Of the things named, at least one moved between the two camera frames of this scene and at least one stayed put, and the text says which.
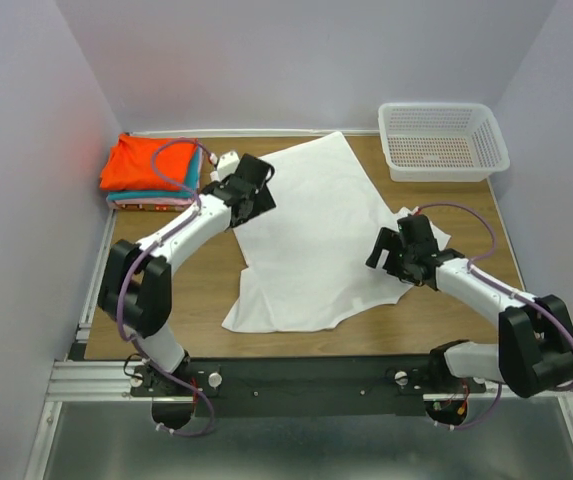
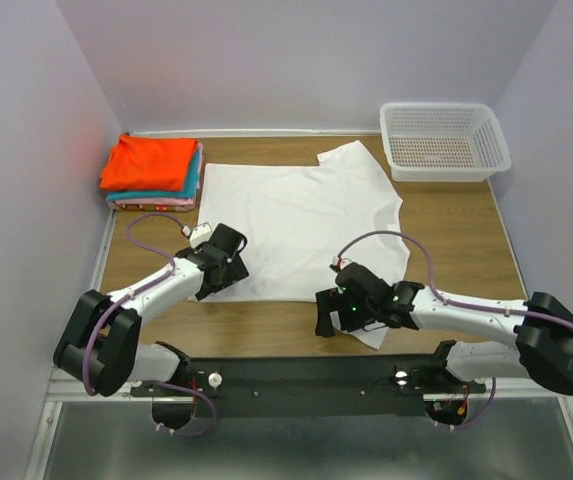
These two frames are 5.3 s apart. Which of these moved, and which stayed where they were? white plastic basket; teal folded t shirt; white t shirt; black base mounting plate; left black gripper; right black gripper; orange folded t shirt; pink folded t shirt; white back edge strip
Moved: white t shirt; right black gripper; left black gripper
Stayed: black base mounting plate; white plastic basket; white back edge strip; pink folded t shirt; teal folded t shirt; orange folded t shirt
